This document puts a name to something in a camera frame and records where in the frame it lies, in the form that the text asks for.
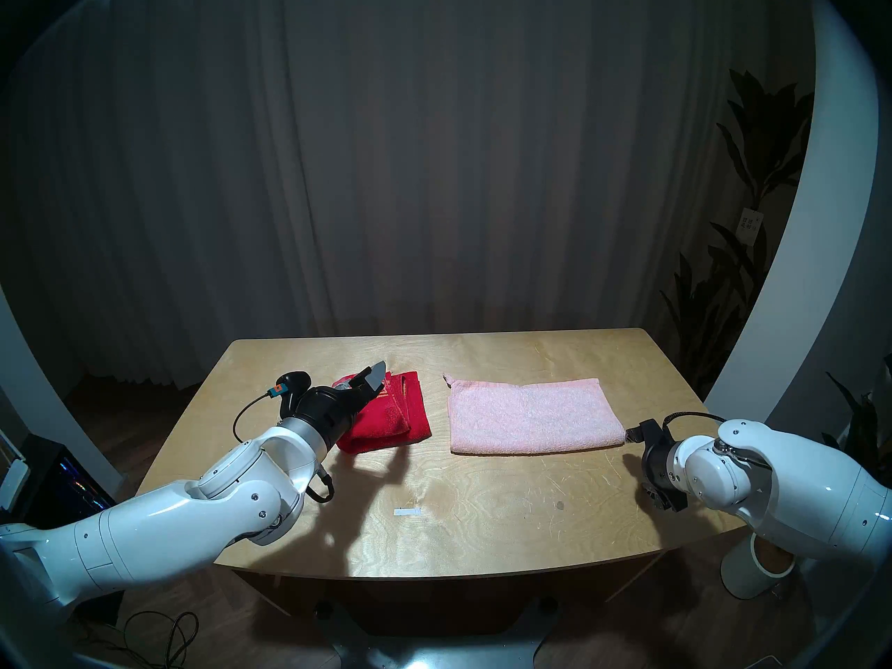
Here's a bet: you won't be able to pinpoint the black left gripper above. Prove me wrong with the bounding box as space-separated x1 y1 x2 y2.
281 358 387 449

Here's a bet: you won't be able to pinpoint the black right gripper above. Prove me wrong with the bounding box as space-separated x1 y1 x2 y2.
639 418 689 514

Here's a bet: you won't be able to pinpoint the red towel with gold pattern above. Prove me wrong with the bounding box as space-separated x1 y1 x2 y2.
331 370 433 456

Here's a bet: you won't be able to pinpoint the plain pink towel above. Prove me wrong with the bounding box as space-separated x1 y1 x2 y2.
443 373 627 456

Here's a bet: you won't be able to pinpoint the white cylindrical plant pot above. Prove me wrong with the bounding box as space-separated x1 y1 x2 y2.
720 532 797 600

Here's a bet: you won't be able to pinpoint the dark potted plant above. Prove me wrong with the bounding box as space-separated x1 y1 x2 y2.
821 354 892 466

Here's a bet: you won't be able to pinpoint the grey pleated curtain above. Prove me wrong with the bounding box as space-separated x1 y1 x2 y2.
7 0 816 391

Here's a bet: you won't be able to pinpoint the black computer tower with lights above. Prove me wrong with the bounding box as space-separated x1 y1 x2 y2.
14 434 128 626

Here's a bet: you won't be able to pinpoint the tall dark leafy plant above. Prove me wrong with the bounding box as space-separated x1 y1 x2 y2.
659 68 816 398

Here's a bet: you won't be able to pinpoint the small white box device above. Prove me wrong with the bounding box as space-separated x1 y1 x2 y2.
0 459 31 512

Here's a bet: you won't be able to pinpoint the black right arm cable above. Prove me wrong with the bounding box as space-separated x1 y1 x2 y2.
658 410 727 429

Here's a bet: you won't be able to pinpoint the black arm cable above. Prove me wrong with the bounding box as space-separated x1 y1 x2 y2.
658 410 727 429
231 392 336 504

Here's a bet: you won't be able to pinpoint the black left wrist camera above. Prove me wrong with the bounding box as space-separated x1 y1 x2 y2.
271 371 313 401

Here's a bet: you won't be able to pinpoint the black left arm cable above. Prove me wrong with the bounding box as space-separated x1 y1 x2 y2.
231 392 336 504

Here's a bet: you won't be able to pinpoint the grey metal pedestal base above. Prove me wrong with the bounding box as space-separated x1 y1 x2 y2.
314 596 560 669

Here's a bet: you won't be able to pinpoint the black floor cables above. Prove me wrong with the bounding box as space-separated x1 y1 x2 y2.
77 608 200 669

